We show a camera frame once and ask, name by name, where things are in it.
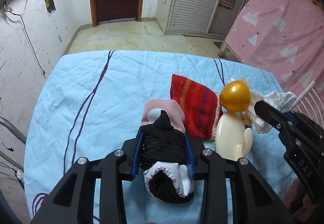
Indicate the wooden bed frame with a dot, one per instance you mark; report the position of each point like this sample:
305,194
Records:
227,49

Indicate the pink tree print curtain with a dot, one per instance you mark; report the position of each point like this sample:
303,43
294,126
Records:
278,24

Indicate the white tissue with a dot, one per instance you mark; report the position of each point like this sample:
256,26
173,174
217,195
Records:
278,100

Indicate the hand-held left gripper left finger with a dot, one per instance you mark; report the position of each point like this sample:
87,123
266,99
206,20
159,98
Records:
135,159

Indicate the gold ball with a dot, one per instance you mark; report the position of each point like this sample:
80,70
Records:
234,96

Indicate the light blue printed bed sheet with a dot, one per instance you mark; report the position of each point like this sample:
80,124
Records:
101,112

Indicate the red striped towel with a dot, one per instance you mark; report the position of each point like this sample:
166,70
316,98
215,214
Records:
195,102

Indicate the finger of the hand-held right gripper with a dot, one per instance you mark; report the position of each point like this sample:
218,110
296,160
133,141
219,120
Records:
268,114

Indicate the pink cloth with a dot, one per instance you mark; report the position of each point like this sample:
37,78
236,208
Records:
172,110

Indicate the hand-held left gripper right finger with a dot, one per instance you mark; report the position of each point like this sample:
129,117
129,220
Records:
190,164

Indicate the grey metal chair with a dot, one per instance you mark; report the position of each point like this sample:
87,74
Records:
12,129

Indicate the gold and cream doll toy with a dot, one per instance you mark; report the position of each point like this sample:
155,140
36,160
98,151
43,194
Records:
230,135

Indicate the dark wall sticker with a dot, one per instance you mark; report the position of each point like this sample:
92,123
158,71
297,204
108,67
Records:
50,5

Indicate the white power strip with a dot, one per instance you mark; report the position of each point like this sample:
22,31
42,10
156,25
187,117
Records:
19,174

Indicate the person's right hand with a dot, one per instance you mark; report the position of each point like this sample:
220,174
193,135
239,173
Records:
293,197

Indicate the black and white knitted sock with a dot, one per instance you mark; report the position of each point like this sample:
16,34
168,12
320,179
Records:
162,143

